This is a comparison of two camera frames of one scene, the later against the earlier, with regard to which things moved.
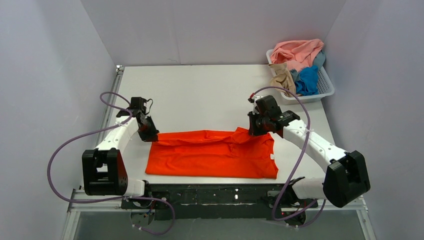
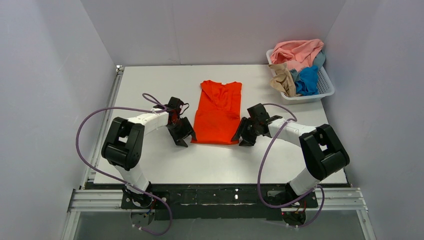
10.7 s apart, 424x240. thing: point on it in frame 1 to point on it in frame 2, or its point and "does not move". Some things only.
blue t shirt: (307, 84) does not move
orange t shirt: (228, 154) to (218, 110)
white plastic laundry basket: (326, 87) does not move
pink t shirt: (296, 54) does not move
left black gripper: (149, 130) to (180, 127)
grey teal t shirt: (319, 61) does not move
